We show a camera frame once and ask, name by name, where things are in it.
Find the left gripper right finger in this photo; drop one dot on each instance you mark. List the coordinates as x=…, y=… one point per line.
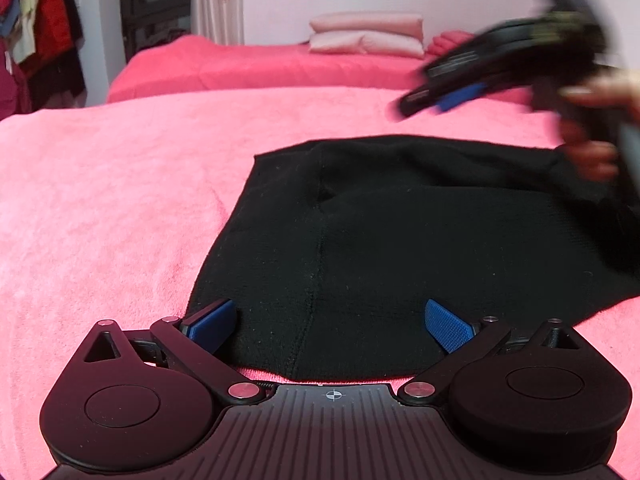
x=464, y=342

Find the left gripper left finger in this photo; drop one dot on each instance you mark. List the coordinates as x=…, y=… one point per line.
x=190, y=343

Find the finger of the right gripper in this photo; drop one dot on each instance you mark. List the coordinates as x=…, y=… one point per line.
x=446, y=91

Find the black knit pants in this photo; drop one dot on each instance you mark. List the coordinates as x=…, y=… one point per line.
x=334, y=248

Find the person's right hand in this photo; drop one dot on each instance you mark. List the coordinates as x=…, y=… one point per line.
x=586, y=140

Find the folded pink blanket stack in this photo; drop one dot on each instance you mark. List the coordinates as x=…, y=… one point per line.
x=447, y=41

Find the upper light pink pillow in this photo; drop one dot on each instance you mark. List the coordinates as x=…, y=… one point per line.
x=405, y=24

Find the light pink pillow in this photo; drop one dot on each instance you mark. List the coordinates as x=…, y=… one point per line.
x=405, y=24
x=366, y=42

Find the lower light pink pillow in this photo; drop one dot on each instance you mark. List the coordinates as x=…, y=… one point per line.
x=366, y=42

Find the near pink bed blanket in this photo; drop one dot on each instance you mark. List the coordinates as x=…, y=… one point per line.
x=109, y=212

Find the patterned pink curtain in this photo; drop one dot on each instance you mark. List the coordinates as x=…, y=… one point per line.
x=218, y=20

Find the far pink bed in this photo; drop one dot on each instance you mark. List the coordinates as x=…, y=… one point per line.
x=194, y=63

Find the hanging red clothes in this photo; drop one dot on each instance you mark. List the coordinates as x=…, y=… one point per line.
x=40, y=64

